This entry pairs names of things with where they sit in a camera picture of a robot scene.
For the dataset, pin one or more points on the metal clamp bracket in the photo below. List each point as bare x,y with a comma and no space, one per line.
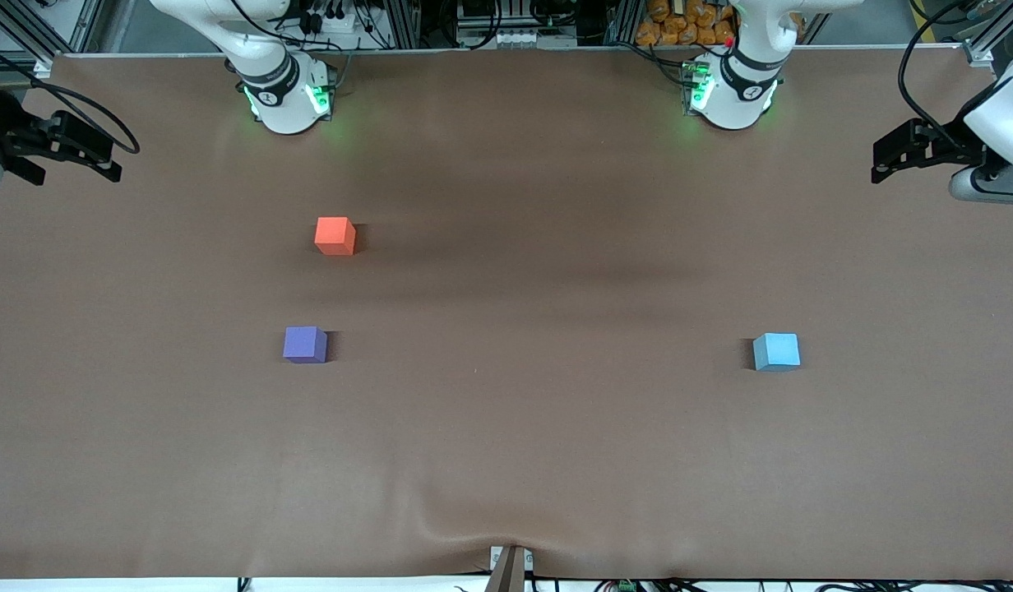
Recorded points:
496,557

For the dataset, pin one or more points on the green terminal connector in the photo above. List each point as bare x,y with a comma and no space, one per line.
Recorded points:
626,587

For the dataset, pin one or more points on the white power strip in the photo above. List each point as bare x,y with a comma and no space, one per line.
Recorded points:
334,23

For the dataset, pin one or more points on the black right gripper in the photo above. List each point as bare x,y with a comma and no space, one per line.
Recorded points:
3,131

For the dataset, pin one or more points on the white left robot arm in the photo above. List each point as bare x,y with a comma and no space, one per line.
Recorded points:
737,94

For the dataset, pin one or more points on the brown bar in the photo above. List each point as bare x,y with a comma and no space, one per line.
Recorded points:
506,577

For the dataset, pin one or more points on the bag of orange fruit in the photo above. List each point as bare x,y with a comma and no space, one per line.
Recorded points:
679,29

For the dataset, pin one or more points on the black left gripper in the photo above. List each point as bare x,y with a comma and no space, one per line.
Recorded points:
944,141

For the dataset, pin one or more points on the aluminium frame post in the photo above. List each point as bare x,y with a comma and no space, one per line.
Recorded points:
404,25
617,20

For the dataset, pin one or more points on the purple foam block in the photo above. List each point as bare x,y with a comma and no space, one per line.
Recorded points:
304,344

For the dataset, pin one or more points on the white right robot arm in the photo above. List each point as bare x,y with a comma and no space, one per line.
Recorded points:
280,103

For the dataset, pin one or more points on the orange foam block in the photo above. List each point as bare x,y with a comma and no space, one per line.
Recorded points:
335,236

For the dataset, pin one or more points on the aluminium frame extrusion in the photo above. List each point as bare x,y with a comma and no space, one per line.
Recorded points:
87,25
979,53

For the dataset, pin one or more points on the blue foam block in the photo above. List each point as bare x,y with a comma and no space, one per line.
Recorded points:
776,352

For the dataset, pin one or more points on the electrical box with connectors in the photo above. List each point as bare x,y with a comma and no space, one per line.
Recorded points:
519,37

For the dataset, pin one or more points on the brown table cover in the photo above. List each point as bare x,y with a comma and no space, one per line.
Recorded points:
556,427

